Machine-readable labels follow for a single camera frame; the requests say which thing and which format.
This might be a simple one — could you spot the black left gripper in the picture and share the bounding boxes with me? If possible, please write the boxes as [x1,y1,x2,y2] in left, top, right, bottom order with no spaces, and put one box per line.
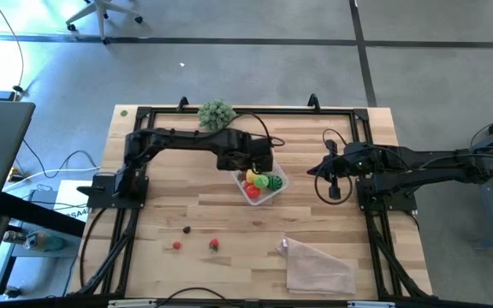
[217,129,276,173]

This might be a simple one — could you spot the beige folded towel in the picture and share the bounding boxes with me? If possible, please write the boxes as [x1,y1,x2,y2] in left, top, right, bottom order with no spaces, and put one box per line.
[276,237,358,296]

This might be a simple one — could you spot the white office chair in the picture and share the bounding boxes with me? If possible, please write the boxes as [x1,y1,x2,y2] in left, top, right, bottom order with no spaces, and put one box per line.
[65,0,145,46]

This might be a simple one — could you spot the white printed box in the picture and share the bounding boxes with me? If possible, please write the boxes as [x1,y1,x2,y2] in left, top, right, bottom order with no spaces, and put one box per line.
[52,179,94,223]

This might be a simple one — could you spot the green succulent plant in pot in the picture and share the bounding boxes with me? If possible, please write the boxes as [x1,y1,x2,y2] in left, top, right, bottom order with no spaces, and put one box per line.
[197,98,237,132]

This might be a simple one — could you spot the thin floor cable with plug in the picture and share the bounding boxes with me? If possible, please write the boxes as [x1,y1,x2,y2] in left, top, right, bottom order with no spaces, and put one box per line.
[0,0,26,93]

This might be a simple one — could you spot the black aluminium table frame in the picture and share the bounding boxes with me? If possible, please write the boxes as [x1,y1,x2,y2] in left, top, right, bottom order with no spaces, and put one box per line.
[68,92,435,300]

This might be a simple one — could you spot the silver aluminium post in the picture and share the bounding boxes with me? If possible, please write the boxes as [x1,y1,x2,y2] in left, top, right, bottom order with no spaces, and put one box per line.
[108,299,158,308]
[347,300,396,308]

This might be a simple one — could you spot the teal bottle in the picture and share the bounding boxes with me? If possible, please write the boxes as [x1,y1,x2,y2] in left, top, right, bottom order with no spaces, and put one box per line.
[23,229,67,253]

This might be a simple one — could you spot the white floor cable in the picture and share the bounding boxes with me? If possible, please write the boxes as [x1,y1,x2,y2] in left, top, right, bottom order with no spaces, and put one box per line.
[3,166,101,193]

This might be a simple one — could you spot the clear plastic tupperware container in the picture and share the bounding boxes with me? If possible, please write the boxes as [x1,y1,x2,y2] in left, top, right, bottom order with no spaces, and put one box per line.
[230,158,291,207]

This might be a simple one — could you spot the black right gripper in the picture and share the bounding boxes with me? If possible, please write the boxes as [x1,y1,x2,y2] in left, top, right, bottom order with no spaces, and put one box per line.
[306,139,383,201]

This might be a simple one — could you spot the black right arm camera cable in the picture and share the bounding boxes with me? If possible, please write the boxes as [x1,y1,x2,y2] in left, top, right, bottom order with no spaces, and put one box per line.
[313,127,355,205]

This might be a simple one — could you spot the black power cable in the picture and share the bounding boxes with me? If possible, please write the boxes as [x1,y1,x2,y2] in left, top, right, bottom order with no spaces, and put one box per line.
[154,286,241,308]
[78,204,110,288]

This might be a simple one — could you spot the black floor cable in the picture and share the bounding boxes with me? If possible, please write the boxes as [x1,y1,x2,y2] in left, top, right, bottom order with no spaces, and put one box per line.
[21,137,98,180]

